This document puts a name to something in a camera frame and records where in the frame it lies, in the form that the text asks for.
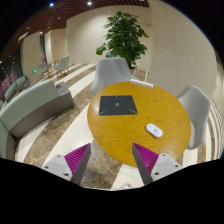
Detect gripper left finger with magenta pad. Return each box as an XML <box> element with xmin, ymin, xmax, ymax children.
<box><xmin>42</xmin><ymin>143</ymin><xmax>91</xmax><ymax>185</ymax></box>

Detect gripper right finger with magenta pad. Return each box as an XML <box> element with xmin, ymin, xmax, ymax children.
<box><xmin>132</xmin><ymin>143</ymin><xmax>182</xmax><ymax>185</ymax></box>

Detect white computer mouse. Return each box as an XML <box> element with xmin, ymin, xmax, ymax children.
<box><xmin>146</xmin><ymin>123</ymin><xmax>163</xmax><ymax>138</ymax></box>

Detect black mouse pad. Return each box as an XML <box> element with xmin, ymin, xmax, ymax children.
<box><xmin>99</xmin><ymin>95</ymin><xmax>138</xmax><ymax>116</ymax></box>

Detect round wooden table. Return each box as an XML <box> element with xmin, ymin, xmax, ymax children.
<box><xmin>87</xmin><ymin>82</ymin><xmax>191</xmax><ymax>166</ymax></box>

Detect grey-green sofa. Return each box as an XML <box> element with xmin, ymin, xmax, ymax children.
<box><xmin>0</xmin><ymin>80</ymin><xmax>74</xmax><ymax>160</ymax></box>

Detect grey chair right of table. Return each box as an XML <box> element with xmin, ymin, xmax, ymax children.
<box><xmin>178</xmin><ymin>85</ymin><xmax>211</xmax><ymax>150</ymax></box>

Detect white box on table edge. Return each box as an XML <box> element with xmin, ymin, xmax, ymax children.
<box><xmin>129</xmin><ymin>79</ymin><xmax>154</xmax><ymax>89</ymax></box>

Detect green bench at window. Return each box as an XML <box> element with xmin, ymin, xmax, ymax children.
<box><xmin>0</xmin><ymin>76</ymin><xmax>30</xmax><ymax>108</ymax></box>

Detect far grey chair left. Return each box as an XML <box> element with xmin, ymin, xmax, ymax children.
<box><xmin>38</xmin><ymin>62</ymin><xmax>51</xmax><ymax>77</ymax></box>

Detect grey chair behind table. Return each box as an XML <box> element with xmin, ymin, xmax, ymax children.
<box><xmin>91</xmin><ymin>58</ymin><xmax>134</xmax><ymax>95</ymax></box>

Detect far grey chair right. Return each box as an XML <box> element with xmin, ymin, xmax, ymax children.
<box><xmin>53</xmin><ymin>55</ymin><xmax>70</xmax><ymax>75</ymax></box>

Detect large green potted plant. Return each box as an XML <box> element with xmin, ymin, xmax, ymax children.
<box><xmin>96</xmin><ymin>11</ymin><xmax>148</xmax><ymax>70</ymax></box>

